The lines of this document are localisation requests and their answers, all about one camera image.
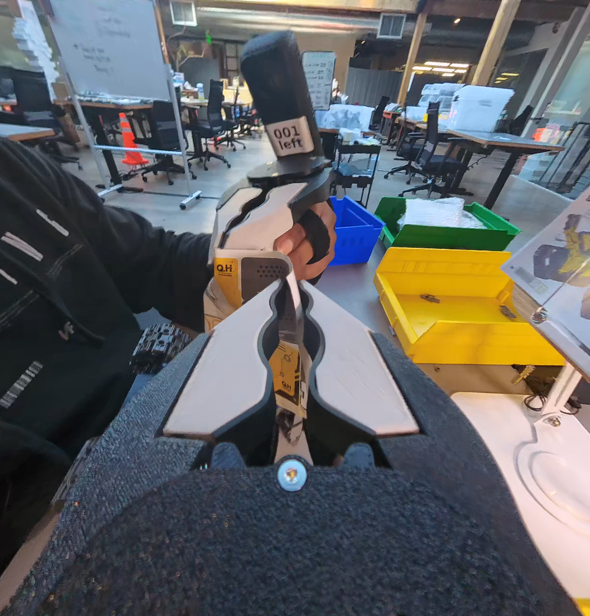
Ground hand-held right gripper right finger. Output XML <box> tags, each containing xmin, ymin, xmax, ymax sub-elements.
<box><xmin>299</xmin><ymin>281</ymin><xmax>421</xmax><ymax>466</ymax></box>

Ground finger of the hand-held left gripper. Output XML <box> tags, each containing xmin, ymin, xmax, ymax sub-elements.
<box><xmin>228</xmin><ymin>183</ymin><xmax>309</xmax><ymax>253</ymax></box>
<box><xmin>211</xmin><ymin>187</ymin><xmax>266</xmax><ymax>252</ymax></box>

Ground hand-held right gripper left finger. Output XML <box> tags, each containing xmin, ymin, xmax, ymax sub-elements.
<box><xmin>163</xmin><ymin>279</ymin><xmax>285</xmax><ymax>466</ymax></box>

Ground white sticker sheet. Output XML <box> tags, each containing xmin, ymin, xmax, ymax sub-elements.
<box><xmin>204</xmin><ymin>248</ymin><xmax>309</xmax><ymax>420</ymax></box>

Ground yellow tracked brick robot model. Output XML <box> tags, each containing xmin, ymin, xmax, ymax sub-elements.
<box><xmin>130</xmin><ymin>322</ymin><xmax>193</xmax><ymax>376</ymax></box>

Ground robot model instruction booklet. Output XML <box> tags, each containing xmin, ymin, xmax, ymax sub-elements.
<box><xmin>500</xmin><ymin>174</ymin><xmax>590</xmax><ymax>363</ymax></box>

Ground wooden background desk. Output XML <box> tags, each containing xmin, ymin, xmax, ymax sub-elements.
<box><xmin>446</xmin><ymin>127</ymin><xmax>566</xmax><ymax>211</ymax></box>

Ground black background office chair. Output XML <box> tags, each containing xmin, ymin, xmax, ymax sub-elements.
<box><xmin>188</xmin><ymin>78</ymin><xmax>234</xmax><ymax>170</ymax></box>
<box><xmin>384</xmin><ymin>100</ymin><xmax>466</xmax><ymax>199</ymax></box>
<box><xmin>140</xmin><ymin>98</ymin><xmax>198</xmax><ymax>186</ymax></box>

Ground blue storage bin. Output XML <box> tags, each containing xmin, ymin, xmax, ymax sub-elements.
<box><xmin>328</xmin><ymin>195</ymin><xmax>387</xmax><ymax>267</ymax></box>

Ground black utility cart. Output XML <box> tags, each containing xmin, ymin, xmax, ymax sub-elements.
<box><xmin>333</xmin><ymin>139</ymin><xmax>383</xmax><ymax>209</ymax></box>

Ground yellow plastic storage bin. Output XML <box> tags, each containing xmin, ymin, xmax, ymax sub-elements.
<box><xmin>373</xmin><ymin>246</ymin><xmax>566</xmax><ymax>366</ymax></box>

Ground white air vent grille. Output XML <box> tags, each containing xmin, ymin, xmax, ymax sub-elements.
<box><xmin>377</xmin><ymin>13</ymin><xmax>407</xmax><ymax>39</ymax></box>
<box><xmin>169</xmin><ymin>0</ymin><xmax>198</xmax><ymax>27</ymax></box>

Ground orange traffic cone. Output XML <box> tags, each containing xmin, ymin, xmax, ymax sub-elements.
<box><xmin>118</xmin><ymin>112</ymin><xmax>150</xmax><ymax>167</ymax></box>

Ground green storage bin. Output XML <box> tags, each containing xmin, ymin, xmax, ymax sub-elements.
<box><xmin>373</xmin><ymin>196</ymin><xmax>523</xmax><ymax>252</ymax></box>

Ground clear bubble wrap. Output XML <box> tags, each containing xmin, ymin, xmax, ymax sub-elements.
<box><xmin>397</xmin><ymin>196</ymin><xmax>489</xmax><ymax>231</ymax></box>

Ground rolling whiteboard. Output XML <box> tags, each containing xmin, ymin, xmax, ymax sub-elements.
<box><xmin>47</xmin><ymin>0</ymin><xmax>203</xmax><ymax>211</ymax></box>

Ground person in black hoodie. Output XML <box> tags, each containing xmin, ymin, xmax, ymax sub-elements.
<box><xmin>0</xmin><ymin>132</ymin><xmax>214</xmax><ymax>593</ymax></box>

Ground white book stand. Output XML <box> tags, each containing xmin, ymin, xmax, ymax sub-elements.
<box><xmin>449</xmin><ymin>308</ymin><xmax>590</xmax><ymax>602</ymax></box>

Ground white plastic container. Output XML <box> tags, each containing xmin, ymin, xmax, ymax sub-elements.
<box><xmin>446</xmin><ymin>85</ymin><xmax>516</xmax><ymax>134</ymax></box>

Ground stack of white boxes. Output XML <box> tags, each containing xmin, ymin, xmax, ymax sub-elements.
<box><xmin>11</xmin><ymin>14</ymin><xmax>60</xmax><ymax>99</ymax></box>

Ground black cable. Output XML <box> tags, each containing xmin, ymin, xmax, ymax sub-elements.
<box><xmin>522</xmin><ymin>394</ymin><xmax>583</xmax><ymax>415</ymax></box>

